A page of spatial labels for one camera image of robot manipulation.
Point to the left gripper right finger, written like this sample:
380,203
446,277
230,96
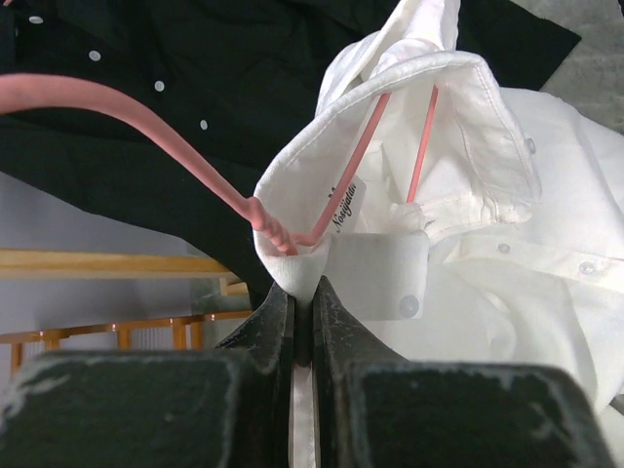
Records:
375,408

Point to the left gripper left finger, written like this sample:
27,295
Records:
224,407

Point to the white shirt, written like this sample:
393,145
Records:
456,219

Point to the pink wire hanger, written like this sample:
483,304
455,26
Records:
21,92

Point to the black shirt front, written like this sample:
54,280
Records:
236,79

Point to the wooden shoe rack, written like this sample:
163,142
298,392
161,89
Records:
185,332

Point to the wooden clothes rack frame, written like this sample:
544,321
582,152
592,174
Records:
57,265

